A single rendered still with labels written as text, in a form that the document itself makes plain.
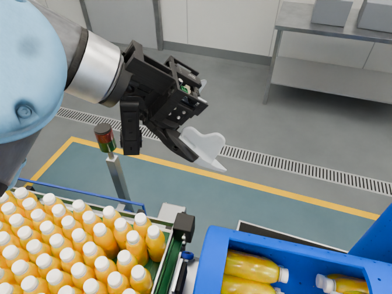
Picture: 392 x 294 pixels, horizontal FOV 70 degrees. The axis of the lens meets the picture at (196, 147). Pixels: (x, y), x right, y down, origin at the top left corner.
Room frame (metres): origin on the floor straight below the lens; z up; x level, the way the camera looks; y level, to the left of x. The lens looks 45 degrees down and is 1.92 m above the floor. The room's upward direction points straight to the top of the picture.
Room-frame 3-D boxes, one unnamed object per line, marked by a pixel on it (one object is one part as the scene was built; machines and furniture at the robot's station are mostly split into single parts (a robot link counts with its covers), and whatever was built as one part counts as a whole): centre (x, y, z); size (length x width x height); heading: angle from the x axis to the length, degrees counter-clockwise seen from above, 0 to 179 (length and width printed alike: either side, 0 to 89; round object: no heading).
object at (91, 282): (0.28, 0.30, 1.07); 0.04 x 0.04 x 0.02
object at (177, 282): (0.32, 0.05, 0.99); 0.10 x 0.02 x 0.12; 167
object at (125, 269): (0.37, 0.22, 0.98); 0.07 x 0.07 x 0.17
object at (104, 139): (0.76, 0.34, 1.23); 0.06 x 0.06 x 0.04
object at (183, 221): (0.53, 0.05, 0.95); 0.10 x 0.07 x 0.10; 167
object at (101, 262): (0.35, 0.29, 1.07); 0.04 x 0.04 x 0.02
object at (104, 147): (0.76, 0.34, 1.18); 0.06 x 0.06 x 0.05
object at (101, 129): (0.76, 0.34, 1.18); 0.06 x 0.06 x 0.16
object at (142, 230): (0.50, 0.19, 0.98); 0.07 x 0.07 x 0.17
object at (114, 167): (0.76, 0.34, 0.55); 0.04 x 0.04 x 1.10; 77
